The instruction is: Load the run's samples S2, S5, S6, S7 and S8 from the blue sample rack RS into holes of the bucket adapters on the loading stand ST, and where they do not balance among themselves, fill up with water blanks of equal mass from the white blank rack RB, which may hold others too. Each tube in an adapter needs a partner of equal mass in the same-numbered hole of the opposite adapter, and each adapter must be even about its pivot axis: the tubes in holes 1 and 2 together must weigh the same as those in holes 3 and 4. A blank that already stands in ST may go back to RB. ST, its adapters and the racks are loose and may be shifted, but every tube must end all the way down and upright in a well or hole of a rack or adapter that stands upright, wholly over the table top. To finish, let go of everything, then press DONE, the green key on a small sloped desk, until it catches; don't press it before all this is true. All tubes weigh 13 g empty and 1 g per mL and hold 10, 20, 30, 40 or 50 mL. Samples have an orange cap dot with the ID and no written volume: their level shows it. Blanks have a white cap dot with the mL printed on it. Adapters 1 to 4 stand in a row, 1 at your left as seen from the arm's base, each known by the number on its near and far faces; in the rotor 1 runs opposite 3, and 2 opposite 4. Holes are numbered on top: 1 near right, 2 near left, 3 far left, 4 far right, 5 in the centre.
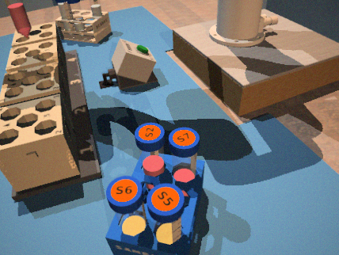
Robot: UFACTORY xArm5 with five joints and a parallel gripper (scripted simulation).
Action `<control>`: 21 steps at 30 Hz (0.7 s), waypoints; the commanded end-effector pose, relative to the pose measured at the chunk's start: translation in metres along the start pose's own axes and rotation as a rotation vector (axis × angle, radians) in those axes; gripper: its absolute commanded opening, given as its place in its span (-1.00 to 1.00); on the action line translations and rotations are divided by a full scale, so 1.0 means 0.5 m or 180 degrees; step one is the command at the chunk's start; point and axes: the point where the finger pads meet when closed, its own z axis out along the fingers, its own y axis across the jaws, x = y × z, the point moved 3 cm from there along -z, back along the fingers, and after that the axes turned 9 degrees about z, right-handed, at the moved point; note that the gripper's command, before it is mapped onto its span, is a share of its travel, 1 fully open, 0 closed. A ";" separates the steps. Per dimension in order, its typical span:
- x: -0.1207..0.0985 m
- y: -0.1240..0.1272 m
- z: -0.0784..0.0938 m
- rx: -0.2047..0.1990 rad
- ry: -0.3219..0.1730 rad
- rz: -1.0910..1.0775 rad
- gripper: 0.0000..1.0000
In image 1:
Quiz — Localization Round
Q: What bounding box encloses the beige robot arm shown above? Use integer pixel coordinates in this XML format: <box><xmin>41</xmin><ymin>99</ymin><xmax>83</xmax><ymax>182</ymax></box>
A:
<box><xmin>209</xmin><ymin>0</ymin><xmax>278</xmax><ymax>47</ymax></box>

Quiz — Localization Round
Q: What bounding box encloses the clear conical tube with red liquid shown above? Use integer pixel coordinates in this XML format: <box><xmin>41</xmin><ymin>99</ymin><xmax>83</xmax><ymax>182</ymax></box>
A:
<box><xmin>135</xmin><ymin>123</ymin><xmax>166</xmax><ymax>177</ymax></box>

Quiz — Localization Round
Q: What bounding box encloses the light blue bench mat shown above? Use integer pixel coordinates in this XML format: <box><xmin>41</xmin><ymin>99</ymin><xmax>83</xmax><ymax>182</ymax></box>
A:
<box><xmin>0</xmin><ymin>6</ymin><xmax>339</xmax><ymax>255</ymax></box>

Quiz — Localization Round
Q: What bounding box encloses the blue tube rack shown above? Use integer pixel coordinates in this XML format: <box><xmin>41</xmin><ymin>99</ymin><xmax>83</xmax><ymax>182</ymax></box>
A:
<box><xmin>105</xmin><ymin>154</ymin><xmax>205</xmax><ymax>255</ymax></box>

